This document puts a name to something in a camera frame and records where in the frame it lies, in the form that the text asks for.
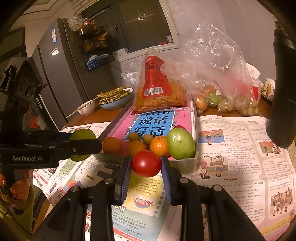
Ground black thermos flask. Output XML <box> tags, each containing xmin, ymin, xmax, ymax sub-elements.
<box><xmin>266</xmin><ymin>21</ymin><xmax>295</xmax><ymax>148</ymax></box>

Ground pink blue Chinese book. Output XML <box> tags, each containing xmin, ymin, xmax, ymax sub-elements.
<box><xmin>108</xmin><ymin>95</ymin><xmax>196</xmax><ymax>156</ymax></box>

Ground clear plastic bag of fruit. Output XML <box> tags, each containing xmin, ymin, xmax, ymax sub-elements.
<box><xmin>121</xmin><ymin>22</ymin><xmax>260</xmax><ymax>116</ymax></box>

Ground small brown-green fruit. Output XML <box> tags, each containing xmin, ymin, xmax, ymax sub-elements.
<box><xmin>128</xmin><ymin>132</ymin><xmax>140</xmax><ymax>142</ymax></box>
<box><xmin>142</xmin><ymin>134</ymin><xmax>154</xmax><ymax>145</ymax></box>

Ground red cherry tomato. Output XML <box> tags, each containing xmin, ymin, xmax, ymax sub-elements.
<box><xmin>174</xmin><ymin>125</ymin><xmax>186</xmax><ymax>130</ymax></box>
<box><xmin>131</xmin><ymin>151</ymin><xmax>162</xmax><ymax>178</ymax></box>

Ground blue bowl of flatbreads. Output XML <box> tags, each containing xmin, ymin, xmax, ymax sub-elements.
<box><xmin>97</xmin><ymin>86</ymin><xmax>134</xmax><ymax>110</ymax></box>

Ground wooden chopsticks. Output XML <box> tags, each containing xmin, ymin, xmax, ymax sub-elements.
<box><xmin>66</xmin><ymin>96</ymin><xmax>99</xmax><ymax>119</ymax></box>

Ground red-labelled snack bag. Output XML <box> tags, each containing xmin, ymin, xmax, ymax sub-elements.
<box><xmin>133</xmin><ymin>49</ymin><xmax>187</xmax><ymax>114</ymax></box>

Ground grey refrigerator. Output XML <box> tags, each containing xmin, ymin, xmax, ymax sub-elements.
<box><xmin>31</xmin><ymin>17</ymin><xmax>117</xmax><ymax>130</ymax></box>

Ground English student newspaper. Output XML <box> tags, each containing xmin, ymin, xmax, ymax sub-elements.
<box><xmin>33</xmin><ymin>115</ymin><xmax>295</xmax><ymax>240</ymax></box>

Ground person's left hand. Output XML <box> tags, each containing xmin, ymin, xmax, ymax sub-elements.
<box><xmin>1</xmin><ymin>169</ymin><xmax>32</xmax><ymax>210</ymax></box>

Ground orange tangerine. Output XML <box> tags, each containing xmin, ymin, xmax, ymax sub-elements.
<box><xmin>126</xmin><ymin>140</ymin><xmax>147</xmax><ymax>157</ymax></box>
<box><xmin>103</xmin><ymin>137</ymin><xmax>122</xmax><ymax>155</ymax></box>
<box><xmin>150</xmin><ymin>136</ymin><xmax>170</xmax><ymax>158</ymax></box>

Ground white medicine bottle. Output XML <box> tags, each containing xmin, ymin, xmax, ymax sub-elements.
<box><xmin>267</xmin><ymin>79</ymin><xmax>275</xmax><ymax>101</ymax></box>

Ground dark kitchen shelf with jars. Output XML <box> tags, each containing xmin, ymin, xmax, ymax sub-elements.
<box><xmin>78</xmin><ymin>18</ymin><xmax>114</xmax><ymax>71</ymax></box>

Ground green mango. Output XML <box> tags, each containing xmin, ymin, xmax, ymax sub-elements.
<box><xmin>167</xmin><ymin>128</ymin><xmax>196</xmax><ymax>160</ymax></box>
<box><xmin>69</xmin><ymin>128</ymin><xmax>96</xmax><ymax>162</ymax></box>

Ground small white bowl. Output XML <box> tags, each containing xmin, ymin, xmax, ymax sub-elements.
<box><xmin>78</xmin><ymin>100</ymin><xmax>96</xmax><ymax>116</ymax></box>

